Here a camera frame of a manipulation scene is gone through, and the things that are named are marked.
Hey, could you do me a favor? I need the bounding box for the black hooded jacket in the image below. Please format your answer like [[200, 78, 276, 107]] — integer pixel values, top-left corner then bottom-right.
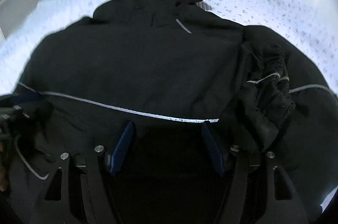
[[3, 0, 337, 223]]

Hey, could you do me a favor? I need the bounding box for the person left hand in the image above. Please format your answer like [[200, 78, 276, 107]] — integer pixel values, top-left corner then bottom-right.
[[0, 143, 7, 192]]

